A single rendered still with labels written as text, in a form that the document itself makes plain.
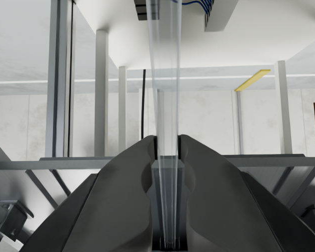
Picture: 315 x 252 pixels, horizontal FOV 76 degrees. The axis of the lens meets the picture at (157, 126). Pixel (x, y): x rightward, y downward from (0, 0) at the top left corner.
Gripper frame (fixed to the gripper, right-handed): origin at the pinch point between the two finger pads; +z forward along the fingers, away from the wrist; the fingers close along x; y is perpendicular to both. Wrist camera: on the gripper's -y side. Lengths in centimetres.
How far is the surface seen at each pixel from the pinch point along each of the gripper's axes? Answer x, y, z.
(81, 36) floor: -72, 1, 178
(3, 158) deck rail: -19.0, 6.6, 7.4
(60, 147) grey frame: -21.7, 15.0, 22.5
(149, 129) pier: -30, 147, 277
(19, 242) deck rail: -19.3, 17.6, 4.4
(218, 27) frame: 13.3, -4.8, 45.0
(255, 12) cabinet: 23, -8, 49
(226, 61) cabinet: 24, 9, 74
